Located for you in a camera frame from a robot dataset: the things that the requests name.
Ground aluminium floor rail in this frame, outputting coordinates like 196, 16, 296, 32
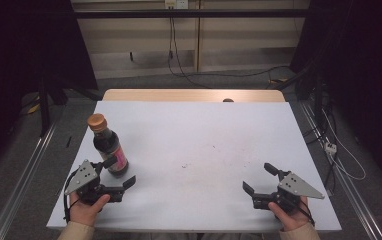
298, 101, 382, 240
0, 123, 58, 240

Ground person's right hand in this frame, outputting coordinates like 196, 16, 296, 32
268, 195, 313, 232

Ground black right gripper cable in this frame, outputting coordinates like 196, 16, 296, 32
298, 195, 316, 228

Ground orange bottle cap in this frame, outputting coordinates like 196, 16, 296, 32
86, 113, 109, 133

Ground wooden table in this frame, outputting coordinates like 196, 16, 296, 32
102, 88, 286, 103

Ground dark soy sauce bottle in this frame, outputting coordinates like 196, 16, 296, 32
86, 113, 129, 178

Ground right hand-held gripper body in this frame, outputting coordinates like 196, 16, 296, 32
252, 169, 325, 213

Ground person's left hand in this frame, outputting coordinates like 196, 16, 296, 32
69, 192, 111, 228

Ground white wall outlet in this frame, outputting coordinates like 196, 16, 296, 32
164, 0, 189, 10

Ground black curtain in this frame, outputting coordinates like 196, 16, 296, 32
290, 0, 382, 181
0, 0, 99, 174

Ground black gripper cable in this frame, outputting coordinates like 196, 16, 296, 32
298, 195, 316, 228
63, 169, 80, 224

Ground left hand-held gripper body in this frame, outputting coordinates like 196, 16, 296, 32
64, 159, 126, 205

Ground black hanging wall cable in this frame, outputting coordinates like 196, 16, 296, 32
167, 16, 292, 89

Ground white table board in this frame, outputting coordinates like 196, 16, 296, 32
46, 100, 342, 233

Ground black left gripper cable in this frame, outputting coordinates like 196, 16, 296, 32
63, 169, 80, 224

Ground black metal stand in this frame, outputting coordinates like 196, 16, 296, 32
38, 74, 68, 138

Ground white floor cable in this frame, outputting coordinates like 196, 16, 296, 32
321, 108, 367, 182

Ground black horizontal frame bar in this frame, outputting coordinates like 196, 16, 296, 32
72, 8, 313, 19

